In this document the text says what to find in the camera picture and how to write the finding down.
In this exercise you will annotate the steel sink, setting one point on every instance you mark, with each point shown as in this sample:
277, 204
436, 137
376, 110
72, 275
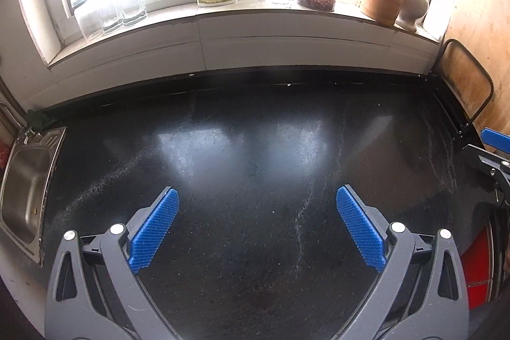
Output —
24, 188

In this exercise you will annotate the chrome faucet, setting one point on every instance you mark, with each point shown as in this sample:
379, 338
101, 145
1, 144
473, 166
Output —
28, 129

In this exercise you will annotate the white mortar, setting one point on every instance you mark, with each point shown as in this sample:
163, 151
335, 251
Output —
412, 11

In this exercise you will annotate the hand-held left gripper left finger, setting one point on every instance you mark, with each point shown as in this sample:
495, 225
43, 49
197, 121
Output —
153, 232

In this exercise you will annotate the clear drinking glass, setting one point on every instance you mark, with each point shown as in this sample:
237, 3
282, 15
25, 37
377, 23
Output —
133, 9
111, 16
87, 21

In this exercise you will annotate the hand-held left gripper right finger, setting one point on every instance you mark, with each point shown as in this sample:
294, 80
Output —
360, 228

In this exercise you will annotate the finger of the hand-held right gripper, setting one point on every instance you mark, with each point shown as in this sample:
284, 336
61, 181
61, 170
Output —
496, 139

